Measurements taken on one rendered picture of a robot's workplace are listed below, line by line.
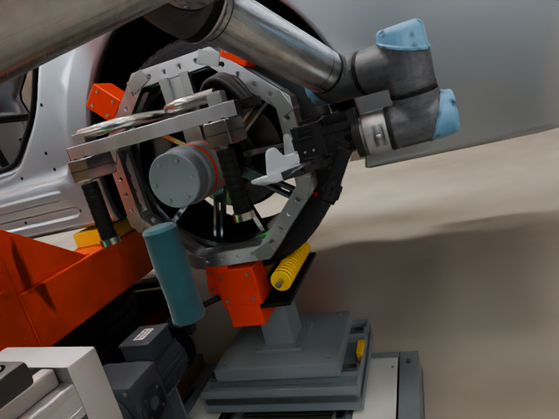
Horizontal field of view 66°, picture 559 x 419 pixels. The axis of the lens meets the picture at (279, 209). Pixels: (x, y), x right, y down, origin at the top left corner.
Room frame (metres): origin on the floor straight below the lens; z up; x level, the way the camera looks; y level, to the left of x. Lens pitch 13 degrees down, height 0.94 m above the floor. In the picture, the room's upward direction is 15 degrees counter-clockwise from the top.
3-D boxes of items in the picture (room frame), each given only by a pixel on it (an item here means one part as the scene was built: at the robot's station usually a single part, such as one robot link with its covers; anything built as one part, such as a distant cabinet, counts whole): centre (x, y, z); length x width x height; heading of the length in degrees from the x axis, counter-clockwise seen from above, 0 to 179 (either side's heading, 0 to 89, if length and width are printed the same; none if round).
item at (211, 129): (0.88, 0.06, 0.93); 0.09 x 0.05 x 0.05; 160
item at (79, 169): (0.99, 0.38, 0.93); 0.09 x 0.05 x 0.05; 160
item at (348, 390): (1.29, 0.09, 0.13); 0.50 x 0.36 x 0.10; 70
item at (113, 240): (0.97, 0.39, 0.83); 0.04 x 0.04 x 0.16
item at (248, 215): (0.85, 0.07, 0.83); 0.04 x 0.04 x 0.16
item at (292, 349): (1.29, 0.09, 0.32); 0.40 x 0.30 x 0.28; 70
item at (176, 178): (1.06, 0.18, 0.85); 0.21 x 0.14 x 0.14; 160
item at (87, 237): (1.43, 0.59, 0.70); 0.14 x 0.14 x 0.05; 70
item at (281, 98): (1.13, 0.15, 0.85); 0.54 x 0.07 x 0.54; 70
